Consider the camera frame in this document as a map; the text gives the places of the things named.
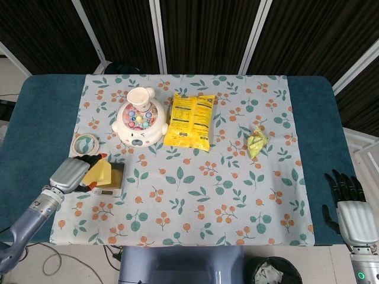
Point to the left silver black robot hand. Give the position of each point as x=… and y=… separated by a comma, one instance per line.
x=69, y=174

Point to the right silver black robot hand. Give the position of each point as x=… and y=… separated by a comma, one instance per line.
x=349, y=210

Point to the yellow sponge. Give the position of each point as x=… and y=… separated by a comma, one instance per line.
x=99, y=174

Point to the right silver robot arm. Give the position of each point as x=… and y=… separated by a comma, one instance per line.
x=364, y=263

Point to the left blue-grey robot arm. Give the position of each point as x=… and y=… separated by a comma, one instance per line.
x=26, y=219

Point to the small digital scale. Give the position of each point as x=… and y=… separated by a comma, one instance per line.
x=115, y=180

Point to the white tape roll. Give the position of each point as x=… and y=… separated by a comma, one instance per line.
x=86, y=144

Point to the teal table cover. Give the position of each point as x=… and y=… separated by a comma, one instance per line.
x=38, y=124

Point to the white seal whack toy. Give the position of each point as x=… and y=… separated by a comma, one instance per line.
x=139, y=127

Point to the black trash bin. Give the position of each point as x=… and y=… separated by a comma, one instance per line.
x=276, y=270

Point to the white paper cup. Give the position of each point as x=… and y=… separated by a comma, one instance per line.
x=140, y=99

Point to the crumpled yellow-green wrapper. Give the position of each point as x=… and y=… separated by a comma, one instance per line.
x=257, y=142

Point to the floral fruit print tablecloth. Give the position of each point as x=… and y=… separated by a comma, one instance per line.
x=192, y=183

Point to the yellow snack bag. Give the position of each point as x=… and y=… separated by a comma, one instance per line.
x=189, y=121

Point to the blue-grey robot torso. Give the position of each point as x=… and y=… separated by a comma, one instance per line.
x=180, y=264

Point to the dark folding screen panels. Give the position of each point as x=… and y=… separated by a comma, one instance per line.
x=207, y=32

